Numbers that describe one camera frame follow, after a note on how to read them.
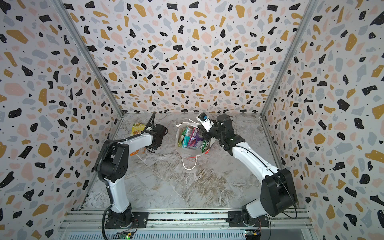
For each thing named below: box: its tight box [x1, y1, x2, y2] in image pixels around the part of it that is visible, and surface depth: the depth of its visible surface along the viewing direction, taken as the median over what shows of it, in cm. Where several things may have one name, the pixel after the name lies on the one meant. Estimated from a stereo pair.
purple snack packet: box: [188, 127, 204, 148], surface depth 94 cm
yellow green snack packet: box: [130, 122, 147, 136], surface depth 108 cm
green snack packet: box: [178, 127, 191, 148], surface depth 94 cm
